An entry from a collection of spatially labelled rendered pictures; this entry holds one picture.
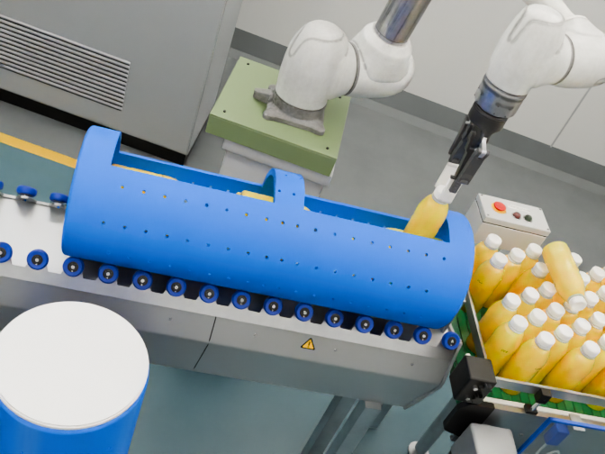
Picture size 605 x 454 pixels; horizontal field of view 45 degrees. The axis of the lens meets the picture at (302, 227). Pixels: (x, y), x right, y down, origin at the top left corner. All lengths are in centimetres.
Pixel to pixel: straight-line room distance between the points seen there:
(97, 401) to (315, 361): 62
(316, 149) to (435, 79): 252
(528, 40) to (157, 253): 83
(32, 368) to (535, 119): 372
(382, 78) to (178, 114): 144
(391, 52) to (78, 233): 100
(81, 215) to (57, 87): 203
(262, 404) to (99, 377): 139
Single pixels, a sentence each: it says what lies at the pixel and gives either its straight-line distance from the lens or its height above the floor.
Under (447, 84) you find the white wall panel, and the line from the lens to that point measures 447.
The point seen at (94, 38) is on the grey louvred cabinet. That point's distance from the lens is 329.
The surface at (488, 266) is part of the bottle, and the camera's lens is 192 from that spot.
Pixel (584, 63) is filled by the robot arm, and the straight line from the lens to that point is 150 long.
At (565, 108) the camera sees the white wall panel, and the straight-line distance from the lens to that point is 461.
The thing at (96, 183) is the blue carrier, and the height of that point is 120.
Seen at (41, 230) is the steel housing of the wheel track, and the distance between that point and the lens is 176.
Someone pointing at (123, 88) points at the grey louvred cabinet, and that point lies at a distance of 334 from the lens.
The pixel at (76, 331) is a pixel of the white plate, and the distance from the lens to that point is 144.
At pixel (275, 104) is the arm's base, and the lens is 207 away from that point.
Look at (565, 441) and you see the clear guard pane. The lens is 194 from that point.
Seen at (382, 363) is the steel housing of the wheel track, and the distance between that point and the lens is 181.
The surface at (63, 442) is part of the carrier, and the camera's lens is 136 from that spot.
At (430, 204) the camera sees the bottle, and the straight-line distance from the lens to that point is 161.
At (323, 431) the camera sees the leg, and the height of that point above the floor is 27.
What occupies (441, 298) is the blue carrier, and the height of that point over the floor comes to 113.
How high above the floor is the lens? 217
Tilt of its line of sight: 40 degrees down
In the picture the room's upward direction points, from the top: 23 degrees clockwise
